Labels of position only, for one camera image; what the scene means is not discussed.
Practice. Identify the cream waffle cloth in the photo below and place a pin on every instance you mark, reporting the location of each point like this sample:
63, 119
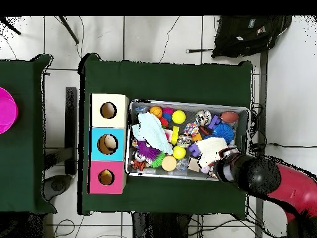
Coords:
210, 148

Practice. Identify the silver tin can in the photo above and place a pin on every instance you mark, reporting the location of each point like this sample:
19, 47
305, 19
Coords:
184, 140

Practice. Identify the mint waffle cloth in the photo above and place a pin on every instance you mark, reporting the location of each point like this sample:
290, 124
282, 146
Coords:
151, 131

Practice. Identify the yellow duck plush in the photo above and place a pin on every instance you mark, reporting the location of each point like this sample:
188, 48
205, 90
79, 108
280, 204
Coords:
106, 172

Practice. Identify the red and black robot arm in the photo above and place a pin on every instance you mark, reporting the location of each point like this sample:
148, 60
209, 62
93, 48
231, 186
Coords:
257, 173

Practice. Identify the silver mesh bin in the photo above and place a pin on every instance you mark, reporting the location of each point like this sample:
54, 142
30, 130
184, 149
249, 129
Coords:
153, 174

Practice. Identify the wooden box with three holes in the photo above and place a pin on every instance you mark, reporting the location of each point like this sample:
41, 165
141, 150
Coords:
118, 121

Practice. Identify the blue spiky ball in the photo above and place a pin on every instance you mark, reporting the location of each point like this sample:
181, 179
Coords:
223, 132

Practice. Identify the brown toy football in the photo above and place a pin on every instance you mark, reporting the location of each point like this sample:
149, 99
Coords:
229, 116

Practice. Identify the yellow ball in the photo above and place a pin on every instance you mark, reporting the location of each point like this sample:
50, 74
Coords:
179, 152
178, 117

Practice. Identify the round orange sponge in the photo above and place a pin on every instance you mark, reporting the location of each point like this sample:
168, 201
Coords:
169, 163

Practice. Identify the purple spiky monster toy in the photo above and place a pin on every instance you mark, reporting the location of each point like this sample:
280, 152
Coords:
147, 151

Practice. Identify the orange toy basketball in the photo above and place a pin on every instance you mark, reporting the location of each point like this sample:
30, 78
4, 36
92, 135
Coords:
156, 111

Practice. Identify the dark green tablecloth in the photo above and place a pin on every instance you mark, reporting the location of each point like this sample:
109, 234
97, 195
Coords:
173, 79
24, 161

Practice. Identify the black backpack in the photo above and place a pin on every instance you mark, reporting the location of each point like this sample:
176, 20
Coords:
242, 37

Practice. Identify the black panel on stand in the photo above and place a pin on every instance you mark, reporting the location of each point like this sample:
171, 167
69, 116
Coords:
71, 124

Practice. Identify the black tripod leg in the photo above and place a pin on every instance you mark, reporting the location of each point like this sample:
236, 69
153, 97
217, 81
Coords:
11, 27
69, 29

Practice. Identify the pink plastic bowl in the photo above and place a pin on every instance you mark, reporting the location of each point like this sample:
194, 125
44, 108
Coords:
7, 111

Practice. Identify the grey metal rail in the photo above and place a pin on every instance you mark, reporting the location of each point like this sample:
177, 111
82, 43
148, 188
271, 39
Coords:
263, 86

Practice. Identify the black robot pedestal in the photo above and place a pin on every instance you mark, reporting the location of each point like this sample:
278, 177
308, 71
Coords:
161, 228

